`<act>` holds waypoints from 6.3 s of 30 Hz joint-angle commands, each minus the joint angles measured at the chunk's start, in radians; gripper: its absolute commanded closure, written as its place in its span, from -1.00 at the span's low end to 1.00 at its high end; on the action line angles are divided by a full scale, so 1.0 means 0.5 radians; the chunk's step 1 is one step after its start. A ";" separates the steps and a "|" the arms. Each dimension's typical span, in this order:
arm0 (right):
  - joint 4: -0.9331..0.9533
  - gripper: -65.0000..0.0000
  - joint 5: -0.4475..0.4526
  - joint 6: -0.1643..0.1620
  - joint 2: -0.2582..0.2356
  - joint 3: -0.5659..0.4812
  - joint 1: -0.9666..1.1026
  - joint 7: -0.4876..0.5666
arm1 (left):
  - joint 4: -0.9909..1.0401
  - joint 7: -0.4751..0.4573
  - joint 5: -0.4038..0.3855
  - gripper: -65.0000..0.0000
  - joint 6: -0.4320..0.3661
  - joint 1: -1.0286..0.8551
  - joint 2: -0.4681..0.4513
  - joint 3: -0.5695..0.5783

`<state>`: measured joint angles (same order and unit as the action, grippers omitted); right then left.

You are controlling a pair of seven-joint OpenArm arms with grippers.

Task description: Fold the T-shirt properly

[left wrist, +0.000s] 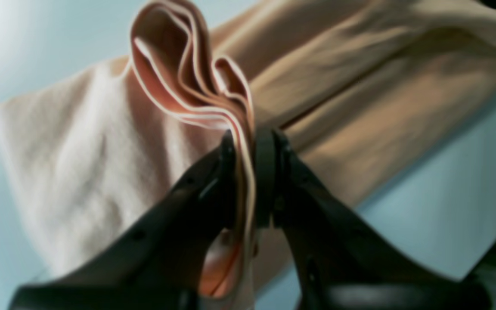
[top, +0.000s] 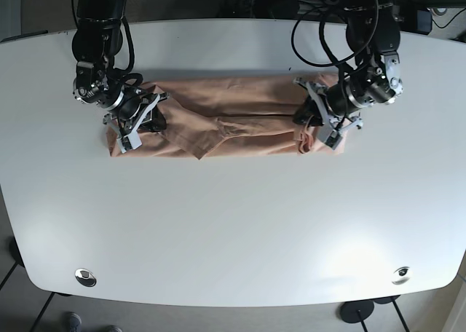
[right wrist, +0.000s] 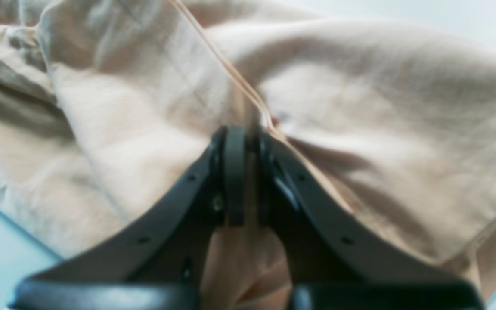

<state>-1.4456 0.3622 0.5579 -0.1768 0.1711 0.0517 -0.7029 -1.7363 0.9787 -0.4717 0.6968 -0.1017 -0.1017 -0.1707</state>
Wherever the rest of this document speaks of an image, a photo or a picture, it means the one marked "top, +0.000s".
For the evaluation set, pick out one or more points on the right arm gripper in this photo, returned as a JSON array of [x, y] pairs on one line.
[[138, 111]]

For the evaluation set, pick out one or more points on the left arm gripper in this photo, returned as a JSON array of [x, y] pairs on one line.
[[325, 106]]

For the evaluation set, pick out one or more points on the peach pink T-shirt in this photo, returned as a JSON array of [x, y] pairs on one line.
[[227, 117]]

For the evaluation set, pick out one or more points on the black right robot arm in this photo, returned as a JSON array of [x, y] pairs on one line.
[[105, 57]]

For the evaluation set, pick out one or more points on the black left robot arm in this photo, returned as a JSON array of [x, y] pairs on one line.
[[370, 75]]

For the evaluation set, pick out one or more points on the left metal table grommet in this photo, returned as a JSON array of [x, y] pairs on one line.
[[85, 277]]

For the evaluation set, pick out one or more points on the metal table grommet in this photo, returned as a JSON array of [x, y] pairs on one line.
[[401, 275], [85, 277]]

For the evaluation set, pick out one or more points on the right metal table grommet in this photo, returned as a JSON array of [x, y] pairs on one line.
[[401, 275]]

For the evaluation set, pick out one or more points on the black round stand base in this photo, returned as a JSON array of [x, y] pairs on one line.
[[353, 312]]

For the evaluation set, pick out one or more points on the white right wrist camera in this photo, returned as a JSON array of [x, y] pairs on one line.
[[129, 142]]

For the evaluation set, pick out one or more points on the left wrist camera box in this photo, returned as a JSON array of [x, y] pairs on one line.
[[329, 137]]

